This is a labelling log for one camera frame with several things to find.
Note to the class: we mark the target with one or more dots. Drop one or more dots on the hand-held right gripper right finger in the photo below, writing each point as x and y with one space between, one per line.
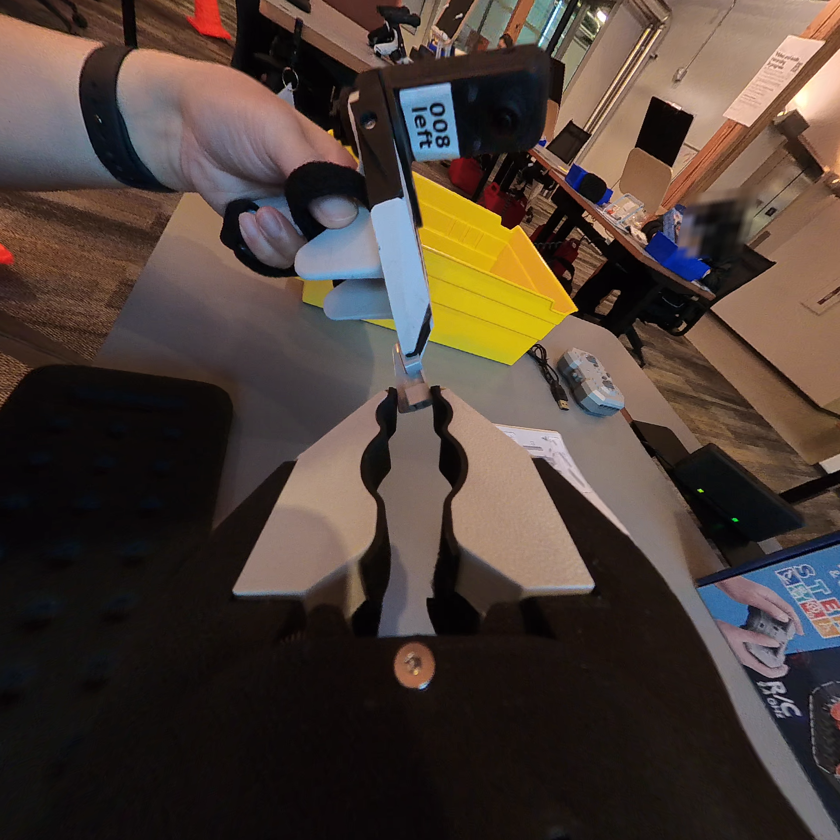
518 525

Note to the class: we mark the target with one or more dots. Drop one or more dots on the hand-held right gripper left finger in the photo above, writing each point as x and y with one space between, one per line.
315 525

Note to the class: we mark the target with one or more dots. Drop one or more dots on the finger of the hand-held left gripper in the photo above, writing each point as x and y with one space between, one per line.
400 275

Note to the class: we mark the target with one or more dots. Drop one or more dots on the white instruction booklet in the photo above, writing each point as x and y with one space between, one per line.
544 446

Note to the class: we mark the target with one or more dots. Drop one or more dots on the yellow plastic bin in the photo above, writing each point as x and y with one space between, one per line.
492 308

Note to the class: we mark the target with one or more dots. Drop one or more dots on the small light grey brick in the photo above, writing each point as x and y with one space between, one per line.
412 387

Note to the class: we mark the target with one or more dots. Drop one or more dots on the grey remote controller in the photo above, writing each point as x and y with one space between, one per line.
594 387

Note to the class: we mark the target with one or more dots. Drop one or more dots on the grey desk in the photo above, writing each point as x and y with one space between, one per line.
229 315

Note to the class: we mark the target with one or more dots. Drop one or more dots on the brown background desk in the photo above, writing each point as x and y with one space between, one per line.
328 33

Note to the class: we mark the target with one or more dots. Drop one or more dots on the long wooden desk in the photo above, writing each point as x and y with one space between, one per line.
623 239

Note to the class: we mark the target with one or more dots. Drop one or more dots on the person's left hand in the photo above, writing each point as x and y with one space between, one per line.
216 131

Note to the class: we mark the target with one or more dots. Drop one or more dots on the red bag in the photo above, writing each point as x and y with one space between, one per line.
466 176
505 205

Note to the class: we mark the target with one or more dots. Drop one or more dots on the blue storage bin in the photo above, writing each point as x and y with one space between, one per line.
577 177
669 253

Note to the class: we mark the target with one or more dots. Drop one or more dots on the black and white tool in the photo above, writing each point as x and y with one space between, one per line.
387 43

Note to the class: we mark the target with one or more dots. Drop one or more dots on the blue robot kit box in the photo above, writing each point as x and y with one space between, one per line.
787 623

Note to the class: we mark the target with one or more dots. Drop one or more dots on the orange traffic cone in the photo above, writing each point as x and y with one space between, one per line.
210 19
5 254

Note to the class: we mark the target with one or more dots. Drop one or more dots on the black wristband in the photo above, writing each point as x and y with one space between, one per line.
105 131

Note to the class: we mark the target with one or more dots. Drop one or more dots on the wall poster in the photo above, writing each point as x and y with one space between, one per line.
774 79

